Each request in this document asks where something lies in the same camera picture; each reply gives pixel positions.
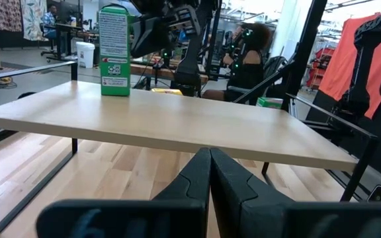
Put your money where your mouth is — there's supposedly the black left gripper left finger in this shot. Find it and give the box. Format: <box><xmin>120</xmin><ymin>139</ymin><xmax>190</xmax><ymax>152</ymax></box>
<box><xmin>35</xmin><ymin>147</ymin><xmax>212</xmax><ymax>238</ymax></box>

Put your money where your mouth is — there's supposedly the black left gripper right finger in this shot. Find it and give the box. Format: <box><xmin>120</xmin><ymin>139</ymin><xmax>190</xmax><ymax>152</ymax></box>
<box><xmin>210</xmin><ymin>147</ymin><xmax>381</xmax><ymax>238</ymax></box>

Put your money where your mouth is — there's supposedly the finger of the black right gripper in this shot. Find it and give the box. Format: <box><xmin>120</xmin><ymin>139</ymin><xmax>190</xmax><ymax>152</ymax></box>
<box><xmin>131</xmin><ymin>14</ymin><xmax>175</xmax><ymax>60</ymax></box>

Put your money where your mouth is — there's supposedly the green cereal box white label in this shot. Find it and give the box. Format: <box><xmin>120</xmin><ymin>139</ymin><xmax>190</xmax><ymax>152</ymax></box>
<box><xmin>98</xmin><ymin>5</ymin><xmax>132</xmax><ymax>97</ymax></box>

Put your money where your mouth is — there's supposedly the small green cereal box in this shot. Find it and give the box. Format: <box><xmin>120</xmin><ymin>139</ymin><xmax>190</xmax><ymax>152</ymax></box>
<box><xmin>256</xmin><ymin>96</ymin><xmax>284</xmax><ymax>110</ymax></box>

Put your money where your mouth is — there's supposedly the black perforated robot arm link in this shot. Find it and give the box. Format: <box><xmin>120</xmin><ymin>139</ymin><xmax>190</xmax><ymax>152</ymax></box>
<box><xmin>329</xmin><ymin>14</ymin><xmax>381</xmax><ymax>133</ymax></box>

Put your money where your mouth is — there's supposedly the wooden workbench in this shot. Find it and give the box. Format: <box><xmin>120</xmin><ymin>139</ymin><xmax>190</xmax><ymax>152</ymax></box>
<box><xmin>130</xmin><ymin>62</ymin><xmax>210</xmax><ymax>84</ymax></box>

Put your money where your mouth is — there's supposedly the yellow flat object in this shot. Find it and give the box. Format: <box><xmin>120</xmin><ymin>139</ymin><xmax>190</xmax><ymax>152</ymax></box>
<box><xmin>150</xmin><ymin>87</ymin><xmax>184</xmax><ymax>97</ymax></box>

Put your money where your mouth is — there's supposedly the white trash bin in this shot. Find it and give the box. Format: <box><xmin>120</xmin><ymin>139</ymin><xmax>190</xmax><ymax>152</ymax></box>
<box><xmin>75</xmin><ymin>41</ymin><xmax>97</xmax><ymax>69</ymax></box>

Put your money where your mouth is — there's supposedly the wooden rectangular board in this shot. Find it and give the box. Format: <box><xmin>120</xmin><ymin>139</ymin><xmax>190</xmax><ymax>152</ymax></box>
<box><xmin>0</xmin><ymin>61</ymin><xmax>379</xmax><ymax>234</ymax></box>

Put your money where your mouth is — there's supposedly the person seated in dark clothing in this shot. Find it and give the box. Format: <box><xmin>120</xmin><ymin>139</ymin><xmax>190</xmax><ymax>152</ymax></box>
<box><xmin>202</xmin><ymin>22</ymin><xmax>273</xmax><ymax>103</ymax></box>

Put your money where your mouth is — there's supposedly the black office desk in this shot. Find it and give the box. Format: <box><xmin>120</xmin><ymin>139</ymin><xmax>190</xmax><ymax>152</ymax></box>
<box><xmin>54</xmin><ymin>22</ymin><xmax>99</xmax><ymax>62</ymax></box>

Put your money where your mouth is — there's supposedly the person in blue shirt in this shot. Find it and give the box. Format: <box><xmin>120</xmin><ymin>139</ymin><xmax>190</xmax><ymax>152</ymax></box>
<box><xmin>41</xmin><ymin>4</ymin><xmax>61</xmax><ymax>40</ymax></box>

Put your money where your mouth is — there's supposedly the white floral hanging cloth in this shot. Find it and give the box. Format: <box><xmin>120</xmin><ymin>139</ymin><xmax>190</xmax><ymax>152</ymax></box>
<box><xmin>20</xmin><ymin>0</ymin><xmax>48</xmax><ymax>42</ymax></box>

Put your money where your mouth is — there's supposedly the red metal rack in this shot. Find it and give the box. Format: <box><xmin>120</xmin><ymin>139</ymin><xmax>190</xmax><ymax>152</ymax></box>
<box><xmin>306</xmin><ymin>46</ymin><xmax>335</xmax><ymax>92</ymax></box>

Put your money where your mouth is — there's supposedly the dark red patterned hanging cloth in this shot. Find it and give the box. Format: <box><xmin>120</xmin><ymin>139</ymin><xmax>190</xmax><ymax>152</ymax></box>
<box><xmin>0</xmin><ymin>0</ymin><xmax>23</xmax><ymax>33</ymax></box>

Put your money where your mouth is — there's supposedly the orange hanging cloth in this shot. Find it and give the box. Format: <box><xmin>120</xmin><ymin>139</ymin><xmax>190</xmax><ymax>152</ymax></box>
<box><xmin>318</xmin><ymin>12</ymin><xmax>381</xmax><ymax>120</ymax></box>

